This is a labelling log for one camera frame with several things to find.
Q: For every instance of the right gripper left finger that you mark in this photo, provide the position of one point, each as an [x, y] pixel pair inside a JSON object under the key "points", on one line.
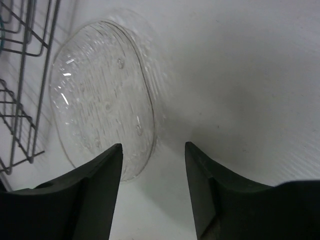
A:
{"points": [[78, 205]]}

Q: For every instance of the clear glass plate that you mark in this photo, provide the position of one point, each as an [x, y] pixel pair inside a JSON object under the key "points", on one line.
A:
{"points": [[99, 96]]}

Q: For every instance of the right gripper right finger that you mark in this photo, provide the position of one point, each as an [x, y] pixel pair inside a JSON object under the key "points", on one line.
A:
{"points": [[228, 206]]}

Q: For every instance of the grey wire dish rack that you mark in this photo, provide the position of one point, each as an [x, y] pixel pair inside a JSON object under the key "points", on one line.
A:
{"points": [[17, 36]]}

